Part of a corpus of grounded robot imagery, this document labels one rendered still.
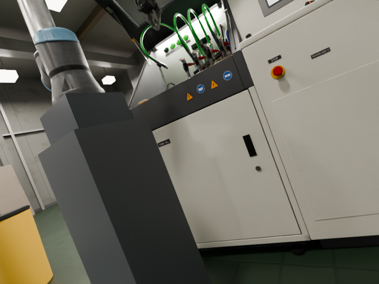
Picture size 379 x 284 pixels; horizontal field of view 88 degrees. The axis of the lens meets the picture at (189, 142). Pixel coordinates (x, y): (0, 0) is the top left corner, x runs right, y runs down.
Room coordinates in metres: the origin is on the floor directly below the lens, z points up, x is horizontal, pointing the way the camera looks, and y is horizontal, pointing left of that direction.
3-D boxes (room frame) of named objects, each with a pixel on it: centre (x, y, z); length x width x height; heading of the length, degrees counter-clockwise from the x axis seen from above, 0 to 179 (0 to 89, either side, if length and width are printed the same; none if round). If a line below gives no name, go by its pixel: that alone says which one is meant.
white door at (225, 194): (1.00, -0.03, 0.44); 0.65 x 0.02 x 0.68; 63
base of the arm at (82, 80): (0.62, 0.27, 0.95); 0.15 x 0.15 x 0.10
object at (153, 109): (1.01, -0.04, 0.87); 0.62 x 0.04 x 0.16; 63
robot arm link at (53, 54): (0.62, 0.27, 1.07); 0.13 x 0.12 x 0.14; 36
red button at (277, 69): (0.77, -0.42, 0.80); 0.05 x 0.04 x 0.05; 63
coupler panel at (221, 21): (1.35, -0.48, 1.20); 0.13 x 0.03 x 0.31; 63
